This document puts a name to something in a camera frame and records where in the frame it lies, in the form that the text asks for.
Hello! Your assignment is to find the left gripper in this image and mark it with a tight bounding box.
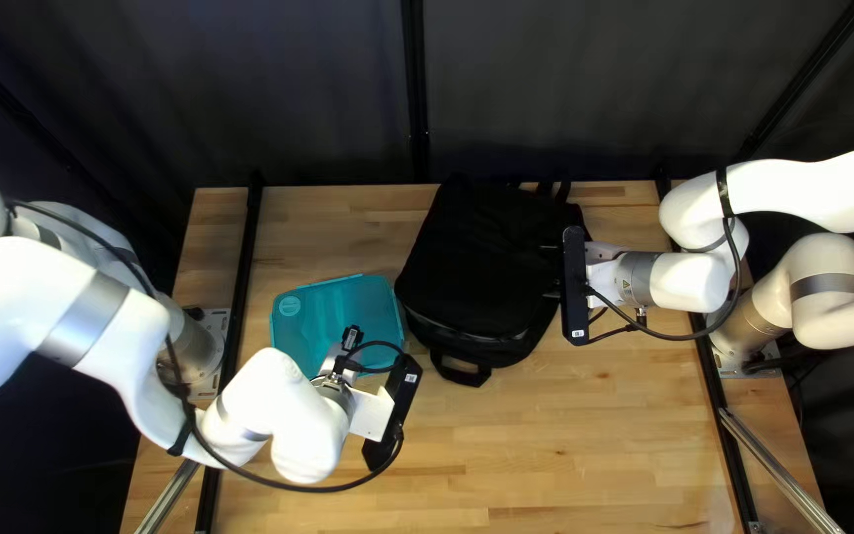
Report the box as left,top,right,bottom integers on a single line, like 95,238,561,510
319,338,400,445

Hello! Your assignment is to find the translucent teal lunch box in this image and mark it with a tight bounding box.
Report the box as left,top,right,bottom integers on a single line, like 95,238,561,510
269,273,409,381

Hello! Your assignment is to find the black cable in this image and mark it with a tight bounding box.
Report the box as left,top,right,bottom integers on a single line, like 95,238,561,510
3,200,409,494
579,169,743,346

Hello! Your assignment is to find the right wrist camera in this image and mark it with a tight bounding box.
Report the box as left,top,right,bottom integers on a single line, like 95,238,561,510
560,225,593,347

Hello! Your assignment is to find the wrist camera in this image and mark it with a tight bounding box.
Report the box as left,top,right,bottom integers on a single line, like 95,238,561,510
362,354,425,473
560,225,593,347

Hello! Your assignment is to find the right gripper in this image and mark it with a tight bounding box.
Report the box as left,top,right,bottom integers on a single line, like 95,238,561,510
584,239,627,310

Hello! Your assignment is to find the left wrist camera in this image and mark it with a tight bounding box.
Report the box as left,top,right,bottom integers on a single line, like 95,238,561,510
362,354,425,473

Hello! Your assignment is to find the black backpack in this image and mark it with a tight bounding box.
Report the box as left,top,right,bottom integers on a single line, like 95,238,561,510
393,174,593,389

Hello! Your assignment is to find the black frame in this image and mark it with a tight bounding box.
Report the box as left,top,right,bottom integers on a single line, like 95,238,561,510
130,0,854,534

